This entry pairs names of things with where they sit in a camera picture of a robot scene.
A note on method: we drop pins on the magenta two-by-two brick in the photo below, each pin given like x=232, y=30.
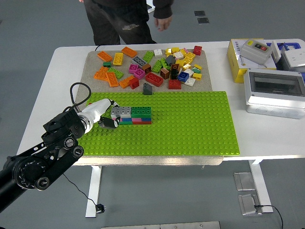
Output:
x=139, y=73
x=133, y=68

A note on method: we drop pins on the white wall socket plate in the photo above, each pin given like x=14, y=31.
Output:
x=294, y=58

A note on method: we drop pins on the lime green two-by-four brick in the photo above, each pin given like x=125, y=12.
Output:
x=164, y=63
x=148, y=56
x=116, y=72
x=157, y=66

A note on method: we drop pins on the white furniture foot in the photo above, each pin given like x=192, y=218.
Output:
x=150, y=9

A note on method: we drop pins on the small pink brick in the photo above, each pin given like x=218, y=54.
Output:
x=185, y=49

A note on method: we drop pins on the dark green two-by-four brick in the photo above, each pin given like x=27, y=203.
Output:
x=141, y=111

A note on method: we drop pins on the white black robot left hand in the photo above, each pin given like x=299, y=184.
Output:
x=95, y=111

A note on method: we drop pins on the small green white brick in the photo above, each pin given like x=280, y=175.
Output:
x=196, y=70

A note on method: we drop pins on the dark grey slope brick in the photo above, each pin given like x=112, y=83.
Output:
x=147, y=89

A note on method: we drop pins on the metal floor plate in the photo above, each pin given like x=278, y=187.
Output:
x=244, y=181
x=247, y=204

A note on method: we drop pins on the dark green low brick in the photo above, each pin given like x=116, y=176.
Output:
x=125, y=122

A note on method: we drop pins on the blue low brick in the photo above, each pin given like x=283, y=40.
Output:
x=146, y=119

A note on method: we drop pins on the blue two-by-two brick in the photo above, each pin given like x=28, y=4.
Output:
x=183, y=76
x=126, y=119

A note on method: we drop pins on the small dark green brick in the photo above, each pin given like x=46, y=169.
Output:
x=107, y=64

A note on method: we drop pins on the red two-by-four brick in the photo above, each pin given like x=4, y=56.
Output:
x=154, y=79

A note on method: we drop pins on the yellow white cardboard box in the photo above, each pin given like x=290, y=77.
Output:
x=234, y=62

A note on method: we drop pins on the green studded baseplate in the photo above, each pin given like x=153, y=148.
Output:
x=178, y=131

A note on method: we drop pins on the blue plastic crate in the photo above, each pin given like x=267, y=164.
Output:
x=294, y=44

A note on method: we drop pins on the person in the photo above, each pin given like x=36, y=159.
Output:
x=114, y=19

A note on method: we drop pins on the yellow two-by-four brick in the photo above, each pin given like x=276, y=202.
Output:
x=118, y=59

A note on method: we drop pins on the red low brick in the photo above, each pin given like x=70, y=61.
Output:
x=141, y=122

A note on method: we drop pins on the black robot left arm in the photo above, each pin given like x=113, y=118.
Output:
x=59, y=148

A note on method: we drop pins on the orange two-by-four brick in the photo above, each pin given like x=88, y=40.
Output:
x=101, y=73
x=104, y=56
x=129, y=51
x=125, y=81
x=112, y=79

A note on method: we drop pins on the pink low brick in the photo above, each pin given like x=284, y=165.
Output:
x=136, y=119

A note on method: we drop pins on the grey distribution box clear cover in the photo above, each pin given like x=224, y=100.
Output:
x=274, y=95

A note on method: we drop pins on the person's forearm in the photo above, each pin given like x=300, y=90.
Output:
x=163, y=8

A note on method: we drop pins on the brown two-by-two brick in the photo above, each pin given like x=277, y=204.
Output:
x=175, y=66
x=146, y=68
x=164, y=73

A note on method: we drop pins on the grey push-button switch box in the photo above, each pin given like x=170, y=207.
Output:
x=256, y=51

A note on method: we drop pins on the metal floor strip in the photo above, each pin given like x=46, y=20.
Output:
x=162, y=225

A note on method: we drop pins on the pink two-by-two brick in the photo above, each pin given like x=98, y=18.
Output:
x=117, y=118

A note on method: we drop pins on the black floor plate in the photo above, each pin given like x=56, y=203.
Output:
x=199, y=13
x=203, y=20

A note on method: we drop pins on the white two-by-two brick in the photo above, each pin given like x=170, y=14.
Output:
x=158, y=52
x=178, y=55
x=190, y=81
x=189, y=71

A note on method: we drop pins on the yellow small brick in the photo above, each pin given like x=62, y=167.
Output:
x=175, y=49
x=187, y=60
x=190, y=56
x=180, y=62
x=183, y=52
x=168, y=51
x=197, y=76
x=197, y=66
x=186, y=66

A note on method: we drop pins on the black brick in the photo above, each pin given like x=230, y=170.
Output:
x=174, y=75

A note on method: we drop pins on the red wide brick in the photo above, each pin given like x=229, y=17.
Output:
x=174, y=84

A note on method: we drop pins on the person's hand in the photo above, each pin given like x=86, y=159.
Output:
x=163, y=23

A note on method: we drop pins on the light grey two-by-four brick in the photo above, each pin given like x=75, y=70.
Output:
x=121, y=111

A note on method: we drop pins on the white table leg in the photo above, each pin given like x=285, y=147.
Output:
x=94, y=190
x=258, y=179

